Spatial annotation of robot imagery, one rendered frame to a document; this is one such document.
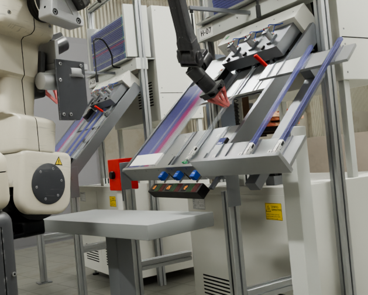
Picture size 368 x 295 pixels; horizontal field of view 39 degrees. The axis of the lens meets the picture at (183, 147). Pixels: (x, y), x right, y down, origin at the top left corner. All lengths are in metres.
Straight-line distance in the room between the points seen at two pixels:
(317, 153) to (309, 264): 6.37
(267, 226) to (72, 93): 0.94
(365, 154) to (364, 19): 5.37
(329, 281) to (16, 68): 1.32
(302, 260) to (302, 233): 0.08
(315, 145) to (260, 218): 5.96
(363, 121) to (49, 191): 9.47
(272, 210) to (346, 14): 0.82
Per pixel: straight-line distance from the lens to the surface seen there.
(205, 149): 1.84
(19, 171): 1.33
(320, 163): 7.93
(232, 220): 1.67
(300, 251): 1.60
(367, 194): 2.17
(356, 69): 2.19
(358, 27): 2.25
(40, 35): 1.40
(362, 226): 2.16
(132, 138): 6.24
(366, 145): 7.54
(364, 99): 10.75
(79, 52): 5.96
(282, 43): 1.99
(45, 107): 5.62
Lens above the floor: 0.76
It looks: 1 degrees up
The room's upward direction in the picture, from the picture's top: 5 degrees counter-clockwise
